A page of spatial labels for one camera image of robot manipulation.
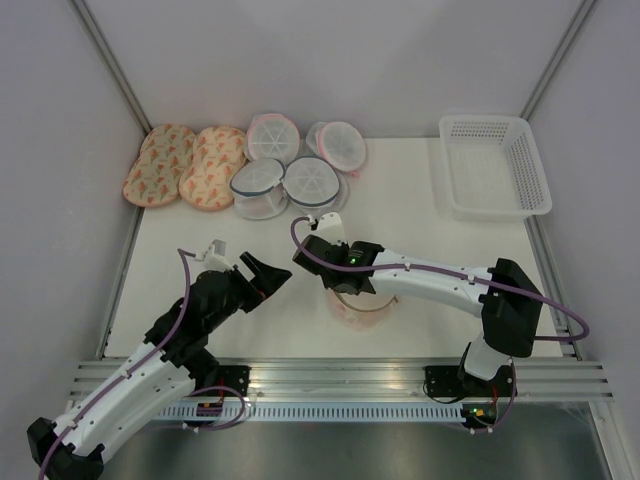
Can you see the beige trimmed round laundry bag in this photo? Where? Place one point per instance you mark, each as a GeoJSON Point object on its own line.
{"type": "Point", "coordinates": [360, 312]}

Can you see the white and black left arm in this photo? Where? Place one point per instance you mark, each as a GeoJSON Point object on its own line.
{"type": "Point", "coordinates": [171, 362]}

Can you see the floral peach bra pad left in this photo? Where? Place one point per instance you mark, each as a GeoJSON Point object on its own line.
{"type": "Point", "coordinates": [166, 152]}

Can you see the blue trimmed laundry bag right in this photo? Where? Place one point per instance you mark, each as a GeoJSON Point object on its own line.
{"type": "Point", "coordinates": [315, 187]}

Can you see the floral peach bra pad right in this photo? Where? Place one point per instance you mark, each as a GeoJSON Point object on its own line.
{"type": "Point", "coordinates": [217, 156]}

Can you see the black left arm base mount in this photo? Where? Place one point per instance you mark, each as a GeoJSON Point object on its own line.
{"type": "Point", "coordinates": [236, 377]}

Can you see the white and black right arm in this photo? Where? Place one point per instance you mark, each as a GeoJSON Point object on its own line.
{"type": "Point", "coordinates": [502, 297]}

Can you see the pink trimmed laundry bag right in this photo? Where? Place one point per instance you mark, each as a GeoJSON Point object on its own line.
{"type": "Point", "coordinates": [340, 144]}

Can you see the white perforated plastic basket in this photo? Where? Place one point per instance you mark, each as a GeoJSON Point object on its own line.
{"type": "Point", "coordinates": [492, 168]}

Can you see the floral peach bra pad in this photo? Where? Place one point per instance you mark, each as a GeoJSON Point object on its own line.
{"type": "Point", "coordinates": [217, 156]}
{"type": "Point", "coordinates": [166, 152]}

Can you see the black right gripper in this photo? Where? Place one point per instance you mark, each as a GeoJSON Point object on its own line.
{"type": "Point", "coordinates": [345, 246]}

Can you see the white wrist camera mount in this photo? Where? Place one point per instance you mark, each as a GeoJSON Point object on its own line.
{"type": "Point", "coordinates": [330, 228]}
{"type": "Point", "coordinates": [213, 257]}

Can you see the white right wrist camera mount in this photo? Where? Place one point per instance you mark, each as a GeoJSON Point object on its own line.
{"type": "Point", "coordinates": [330, 228]}

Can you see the pink trimmed laundry bag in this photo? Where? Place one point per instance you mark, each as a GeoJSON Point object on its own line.
{"type": "Point", "coordinates": [340, 144]}
{"type": "Point", "coordinates": [273, 136]}

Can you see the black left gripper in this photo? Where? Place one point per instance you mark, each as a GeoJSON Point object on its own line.
{"type": "Point", "coordinates": [266, 282]}

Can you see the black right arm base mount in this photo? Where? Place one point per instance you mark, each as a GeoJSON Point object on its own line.
{"type": "Point", "coordinates": [448, 383]}

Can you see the pink trimmed laundry bag left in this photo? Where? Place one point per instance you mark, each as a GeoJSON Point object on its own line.
{"type": "Point", "coordinates": [273, 136]}

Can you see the white mesh laundry bag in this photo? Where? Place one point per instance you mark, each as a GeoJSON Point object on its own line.
{"type": "Point", "coordinates": [258, 189]}

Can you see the white slotted cable duct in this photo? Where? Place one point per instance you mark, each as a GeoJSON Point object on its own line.
{"type": "Point", "coordinates": [317, 412]}

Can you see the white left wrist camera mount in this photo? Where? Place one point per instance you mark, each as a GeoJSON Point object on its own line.
{"type": "Point", "coordinates": [213, 257]}

